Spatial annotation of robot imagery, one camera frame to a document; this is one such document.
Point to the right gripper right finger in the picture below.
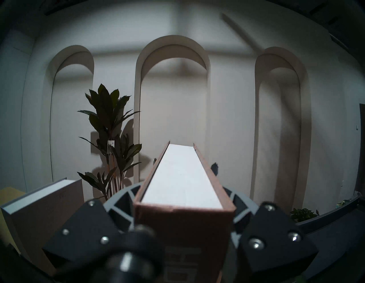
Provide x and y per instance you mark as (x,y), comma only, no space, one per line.
(273,242)

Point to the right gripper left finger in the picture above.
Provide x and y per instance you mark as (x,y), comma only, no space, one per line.
(82,234)

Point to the large grey SPECIAL ISSUE book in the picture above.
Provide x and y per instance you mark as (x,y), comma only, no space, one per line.
(42,211)

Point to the brown HOMES book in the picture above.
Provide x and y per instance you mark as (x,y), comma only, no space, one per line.
(182,177)

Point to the black metal shelf cart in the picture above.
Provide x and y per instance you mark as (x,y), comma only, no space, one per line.
(336,234)

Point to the light wooden display table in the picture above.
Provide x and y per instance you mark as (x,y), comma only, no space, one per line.
(7,196)

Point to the small green leafy plant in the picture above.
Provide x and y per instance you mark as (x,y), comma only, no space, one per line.
(302,214)

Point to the yellow green cloth pile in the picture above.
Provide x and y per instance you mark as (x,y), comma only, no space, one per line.
(343,203)

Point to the dark grey door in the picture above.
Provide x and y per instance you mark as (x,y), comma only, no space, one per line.
(362,148)

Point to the tall green potted plant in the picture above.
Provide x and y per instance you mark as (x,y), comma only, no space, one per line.
(107,102)

